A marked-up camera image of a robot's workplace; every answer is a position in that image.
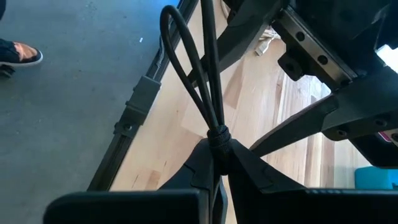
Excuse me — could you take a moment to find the black USB cable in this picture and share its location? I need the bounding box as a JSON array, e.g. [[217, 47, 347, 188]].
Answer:
[[159, 0, 233, 175]]

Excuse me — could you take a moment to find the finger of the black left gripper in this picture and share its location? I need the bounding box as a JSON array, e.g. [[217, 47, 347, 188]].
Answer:
[[250, 67, 398, 157], [188, 0, 280, 86]]

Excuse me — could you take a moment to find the person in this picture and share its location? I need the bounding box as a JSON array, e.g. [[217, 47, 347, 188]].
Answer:
[[0, 37, 44, 68]]

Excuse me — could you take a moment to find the white USB cable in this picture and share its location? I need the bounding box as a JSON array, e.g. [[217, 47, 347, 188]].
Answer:
[[254, 27, 282, 57]]

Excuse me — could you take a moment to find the blue plastic bin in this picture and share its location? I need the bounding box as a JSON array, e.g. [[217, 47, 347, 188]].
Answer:
[[354, 166, 398, 190]]

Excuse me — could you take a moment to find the black aluminium table frame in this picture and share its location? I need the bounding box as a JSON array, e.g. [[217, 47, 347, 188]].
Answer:
[[86, 0, 200, 191]]

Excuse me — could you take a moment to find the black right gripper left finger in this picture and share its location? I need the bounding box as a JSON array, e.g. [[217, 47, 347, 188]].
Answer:
[[43, 139, 228, 224]]

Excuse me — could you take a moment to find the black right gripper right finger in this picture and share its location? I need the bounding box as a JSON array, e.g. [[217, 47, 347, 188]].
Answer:
[[228, 139, 398, 224]]

